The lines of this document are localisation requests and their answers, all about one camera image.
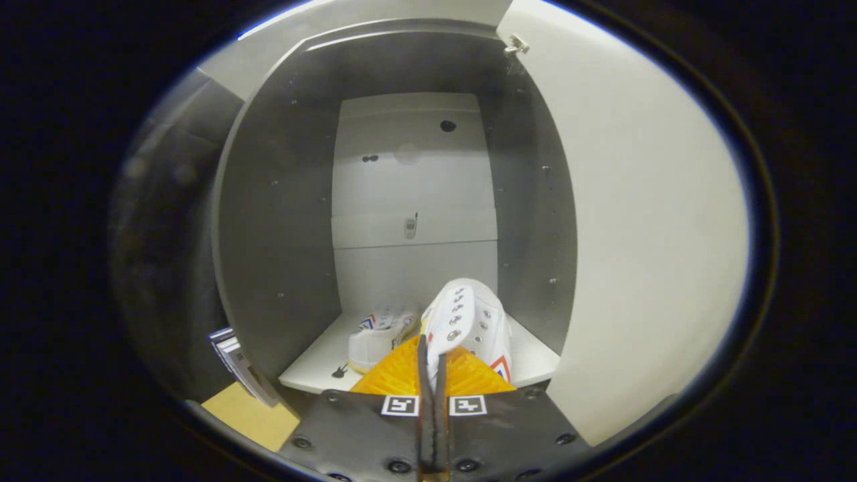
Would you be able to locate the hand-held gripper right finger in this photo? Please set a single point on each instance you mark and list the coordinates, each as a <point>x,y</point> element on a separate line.
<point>442,428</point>

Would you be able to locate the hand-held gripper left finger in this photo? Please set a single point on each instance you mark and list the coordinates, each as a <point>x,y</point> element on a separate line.
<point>424,428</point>

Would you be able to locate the white canvas shoe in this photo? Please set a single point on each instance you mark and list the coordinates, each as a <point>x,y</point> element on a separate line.
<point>378,338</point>
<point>469,321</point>

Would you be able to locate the white shoe cabinet door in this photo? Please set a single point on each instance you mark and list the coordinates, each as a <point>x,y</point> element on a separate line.
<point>636,234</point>

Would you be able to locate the metal door hinge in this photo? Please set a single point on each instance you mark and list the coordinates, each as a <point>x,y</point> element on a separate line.
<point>516,45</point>

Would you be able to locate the striped dark flat object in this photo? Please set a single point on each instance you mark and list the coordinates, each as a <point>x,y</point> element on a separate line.
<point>241,365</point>

